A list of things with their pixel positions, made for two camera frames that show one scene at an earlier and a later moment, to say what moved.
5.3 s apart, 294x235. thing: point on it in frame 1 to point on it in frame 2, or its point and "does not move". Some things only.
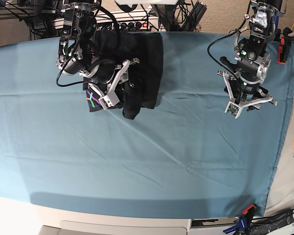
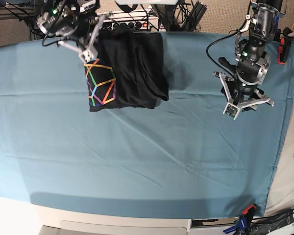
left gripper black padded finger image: [135, 83] to [63, 43]
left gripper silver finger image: [127, 62] to [100, 20]
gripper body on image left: [112, 75] to [87, 24]
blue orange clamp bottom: [244, 221] does not move
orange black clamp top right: [283, 50] does not move
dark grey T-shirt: [138, 77] does not move
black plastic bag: [265, 225] does not move
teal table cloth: [188, 157] does not move
